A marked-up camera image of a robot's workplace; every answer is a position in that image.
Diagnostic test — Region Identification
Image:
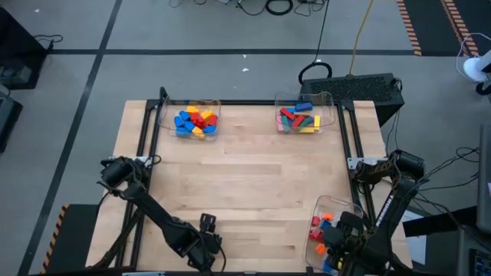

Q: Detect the thin black hanging cable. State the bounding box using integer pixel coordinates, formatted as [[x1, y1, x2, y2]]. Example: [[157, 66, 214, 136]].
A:
[[313, 0, 331, 64]]

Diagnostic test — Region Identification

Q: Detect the black cable coil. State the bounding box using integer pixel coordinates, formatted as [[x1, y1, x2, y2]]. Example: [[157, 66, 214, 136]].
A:
[[298, 61, 334, 87], [264, 0, 295, 17]]

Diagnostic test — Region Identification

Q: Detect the grey monitor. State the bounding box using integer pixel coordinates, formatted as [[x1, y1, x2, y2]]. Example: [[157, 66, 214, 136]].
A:
[[476, 122, 491, 235]]

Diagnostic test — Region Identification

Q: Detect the white paper sheet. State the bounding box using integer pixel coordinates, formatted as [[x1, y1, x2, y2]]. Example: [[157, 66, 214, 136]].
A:
[[398, 209, 427, 266]]

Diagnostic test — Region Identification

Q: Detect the black equipment box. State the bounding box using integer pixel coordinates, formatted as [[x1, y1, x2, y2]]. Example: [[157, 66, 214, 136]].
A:
[[0, 91, 24, 154]]

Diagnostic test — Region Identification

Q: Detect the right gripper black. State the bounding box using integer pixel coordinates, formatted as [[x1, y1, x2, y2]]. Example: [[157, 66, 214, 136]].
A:
[[323, 225, 375, 274]]

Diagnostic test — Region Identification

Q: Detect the large clear plastic bin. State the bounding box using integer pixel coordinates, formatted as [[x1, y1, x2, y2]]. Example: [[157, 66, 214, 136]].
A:
[[305, 194, 364, 275]]

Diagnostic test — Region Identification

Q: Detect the black mat with hazard stripes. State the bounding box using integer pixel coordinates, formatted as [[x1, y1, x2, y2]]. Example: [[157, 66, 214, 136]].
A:
[[396, 0, 491, 58], [39, 202, 101, 275]]

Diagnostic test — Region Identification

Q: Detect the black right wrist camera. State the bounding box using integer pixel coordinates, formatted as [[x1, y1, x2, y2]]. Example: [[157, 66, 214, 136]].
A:
[[339, 210, 364, 231]]

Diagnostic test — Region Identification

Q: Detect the white round device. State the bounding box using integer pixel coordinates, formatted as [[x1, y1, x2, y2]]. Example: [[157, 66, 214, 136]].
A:
[[455, 32, 491, 96]]

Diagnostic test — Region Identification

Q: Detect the yellow cable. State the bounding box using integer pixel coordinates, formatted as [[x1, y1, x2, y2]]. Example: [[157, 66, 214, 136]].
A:
[[348, 0, 375, 77]]

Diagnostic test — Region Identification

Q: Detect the dark grey device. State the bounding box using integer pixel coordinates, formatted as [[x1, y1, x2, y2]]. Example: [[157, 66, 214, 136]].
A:
[[456, 225, 491, 276]]

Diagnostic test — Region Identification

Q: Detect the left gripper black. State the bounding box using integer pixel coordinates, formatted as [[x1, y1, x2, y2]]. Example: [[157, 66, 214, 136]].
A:
[[189, 213, 224, 272]]

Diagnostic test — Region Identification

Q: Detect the black perforated computer case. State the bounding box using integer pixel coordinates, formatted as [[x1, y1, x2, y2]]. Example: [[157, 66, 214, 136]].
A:
[[300, 72, 406, 126]]

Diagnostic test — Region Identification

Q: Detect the black cabinet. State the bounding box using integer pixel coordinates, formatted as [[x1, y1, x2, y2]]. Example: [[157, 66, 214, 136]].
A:
[[0, 5, 49, 91]]

